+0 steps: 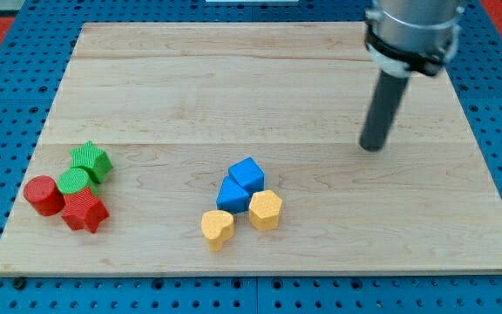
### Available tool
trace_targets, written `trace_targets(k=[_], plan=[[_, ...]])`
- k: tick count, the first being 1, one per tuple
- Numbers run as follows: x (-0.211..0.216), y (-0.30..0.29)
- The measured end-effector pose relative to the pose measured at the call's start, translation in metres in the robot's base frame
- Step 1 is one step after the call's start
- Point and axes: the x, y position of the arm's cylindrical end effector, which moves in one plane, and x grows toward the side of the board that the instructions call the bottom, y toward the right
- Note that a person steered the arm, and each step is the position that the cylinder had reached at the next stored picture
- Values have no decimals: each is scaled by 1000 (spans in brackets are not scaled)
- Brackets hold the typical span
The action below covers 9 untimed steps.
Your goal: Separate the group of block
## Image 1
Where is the yellow heart block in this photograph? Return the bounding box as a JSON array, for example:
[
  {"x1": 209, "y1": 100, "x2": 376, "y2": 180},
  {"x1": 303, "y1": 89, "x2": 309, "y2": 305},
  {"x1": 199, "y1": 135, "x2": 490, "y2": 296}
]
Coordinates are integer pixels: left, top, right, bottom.
[{"x1": 200, "y1": 210, "x2": 235, "y2": 252}]

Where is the yellow hexagon block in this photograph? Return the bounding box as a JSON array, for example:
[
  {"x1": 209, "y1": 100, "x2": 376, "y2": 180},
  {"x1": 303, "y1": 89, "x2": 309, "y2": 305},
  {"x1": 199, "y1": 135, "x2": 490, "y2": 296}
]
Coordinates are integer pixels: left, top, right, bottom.
[{"x1": 248, "y1": 190, "x2": 283, "y2": 232}]

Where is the green star block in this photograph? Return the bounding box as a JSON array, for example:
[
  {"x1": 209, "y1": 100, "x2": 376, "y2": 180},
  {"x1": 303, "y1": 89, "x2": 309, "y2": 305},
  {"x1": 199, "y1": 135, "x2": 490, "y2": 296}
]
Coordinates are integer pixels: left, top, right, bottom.
[{"x1": 70, "y1": 140, "x2": 113, "y2": 183}]

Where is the red cylinder block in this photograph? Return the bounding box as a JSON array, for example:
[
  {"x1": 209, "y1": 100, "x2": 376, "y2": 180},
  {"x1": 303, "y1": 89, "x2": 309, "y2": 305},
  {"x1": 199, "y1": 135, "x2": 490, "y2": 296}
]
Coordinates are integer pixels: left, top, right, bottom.
[{"x1": 23, "y1": 175, "x2": 65, "y2": 216}]

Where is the blue triangle block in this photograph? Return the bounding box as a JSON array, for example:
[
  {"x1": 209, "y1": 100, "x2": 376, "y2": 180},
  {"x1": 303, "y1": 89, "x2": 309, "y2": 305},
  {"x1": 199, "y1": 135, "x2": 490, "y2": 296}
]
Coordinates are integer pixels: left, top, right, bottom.
[{"x1": 216, "y1": 176, "x2": 250, "y2": 214}]

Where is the red star block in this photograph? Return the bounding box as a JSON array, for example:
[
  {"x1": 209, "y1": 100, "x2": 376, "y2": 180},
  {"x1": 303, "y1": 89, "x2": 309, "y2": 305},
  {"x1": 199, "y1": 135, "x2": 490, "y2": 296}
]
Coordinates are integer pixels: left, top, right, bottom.
[{"x1": 61, "y1": 188, "x2": 110, "y2": 234}]

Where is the wooden board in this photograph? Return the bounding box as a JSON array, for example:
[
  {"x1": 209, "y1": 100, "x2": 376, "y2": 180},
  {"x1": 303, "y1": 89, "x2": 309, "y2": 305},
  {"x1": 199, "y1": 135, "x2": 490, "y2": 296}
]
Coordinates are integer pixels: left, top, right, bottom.
[{"x1": 0, "y1": 23, "x2": 502, "y2": 277}]

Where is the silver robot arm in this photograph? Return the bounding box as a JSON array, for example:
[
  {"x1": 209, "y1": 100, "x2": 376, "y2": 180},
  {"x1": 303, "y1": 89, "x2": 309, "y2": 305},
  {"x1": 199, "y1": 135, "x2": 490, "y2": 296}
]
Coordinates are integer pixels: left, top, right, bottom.
[{"x1": 359, "y1": 0, "x2": 465, "y2": 152}]

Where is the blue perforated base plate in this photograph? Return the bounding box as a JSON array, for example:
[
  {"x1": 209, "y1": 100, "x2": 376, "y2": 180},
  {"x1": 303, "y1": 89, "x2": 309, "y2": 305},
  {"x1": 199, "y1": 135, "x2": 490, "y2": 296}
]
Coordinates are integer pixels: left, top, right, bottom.
[{"x1": 0, "y1": 0, "x2": 502, "y2": 313}]

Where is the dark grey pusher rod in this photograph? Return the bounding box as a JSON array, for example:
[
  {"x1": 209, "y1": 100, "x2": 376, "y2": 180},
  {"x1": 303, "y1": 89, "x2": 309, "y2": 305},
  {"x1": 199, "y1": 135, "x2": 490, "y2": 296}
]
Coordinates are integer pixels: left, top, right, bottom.
[{"x1": 359, "y1": 71, "x2": 410, "y2": 152}]

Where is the green cylinder block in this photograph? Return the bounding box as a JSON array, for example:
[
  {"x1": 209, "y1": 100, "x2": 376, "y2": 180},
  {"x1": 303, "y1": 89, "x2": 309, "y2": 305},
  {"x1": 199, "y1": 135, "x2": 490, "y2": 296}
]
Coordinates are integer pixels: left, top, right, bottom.
[{"x1": 57, "y1": 168, "x2": 98, "y2": 196}]

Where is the blue cube block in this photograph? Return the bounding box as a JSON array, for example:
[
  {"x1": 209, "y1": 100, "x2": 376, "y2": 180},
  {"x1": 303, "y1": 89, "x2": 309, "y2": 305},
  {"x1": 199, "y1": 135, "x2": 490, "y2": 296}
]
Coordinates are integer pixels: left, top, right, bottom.
[{"x1": 228, "y1": 157, "x2": 265, "y2": 194}]

